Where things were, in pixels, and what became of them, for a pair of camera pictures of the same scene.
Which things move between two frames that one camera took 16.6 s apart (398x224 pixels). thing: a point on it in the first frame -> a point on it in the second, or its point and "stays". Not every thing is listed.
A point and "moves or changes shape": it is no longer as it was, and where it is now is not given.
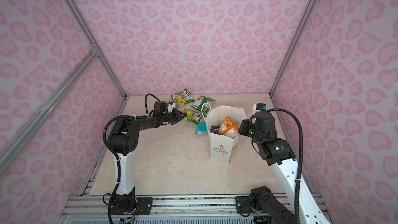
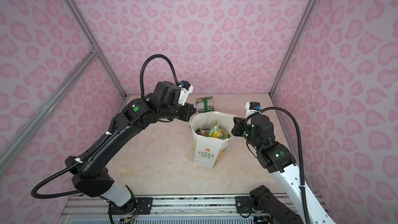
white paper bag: [220, 146] moves or changes shape
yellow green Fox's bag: [182, 98] moves or changes shape
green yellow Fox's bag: [192, 116] -> [214, 131]
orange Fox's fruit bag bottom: [228, 128] -> [204, 133]
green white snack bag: [203, 104] stays
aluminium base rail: [90, 209] stays
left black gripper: [179, 118] -> [188, 112]
